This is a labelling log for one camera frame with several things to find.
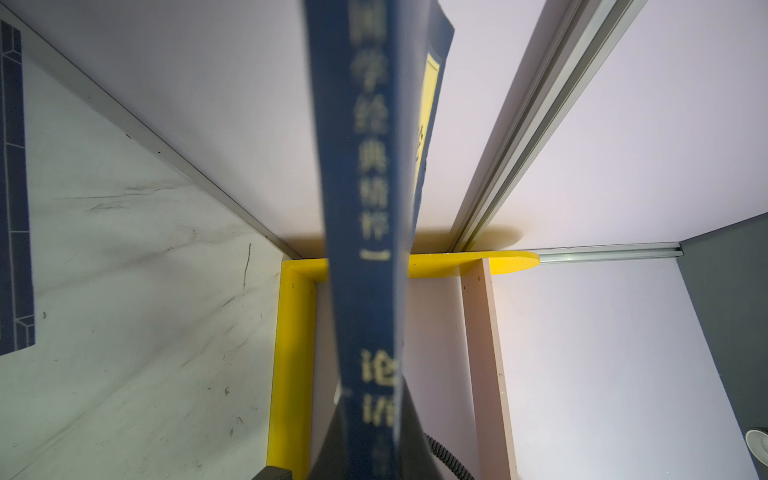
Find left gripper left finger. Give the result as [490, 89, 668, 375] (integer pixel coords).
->
[308, 402, 348, 480]

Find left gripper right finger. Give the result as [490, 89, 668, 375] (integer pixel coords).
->
[395, 378, 441, 480]

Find dark blue file underneath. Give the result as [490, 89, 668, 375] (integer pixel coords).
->
[1, 21, 36, 355]

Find blue file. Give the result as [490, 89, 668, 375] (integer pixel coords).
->
[304, 1, 452, 479]

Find yellow pink blue bookshelf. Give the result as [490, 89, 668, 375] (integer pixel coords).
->
[266, 250, 541, 480]

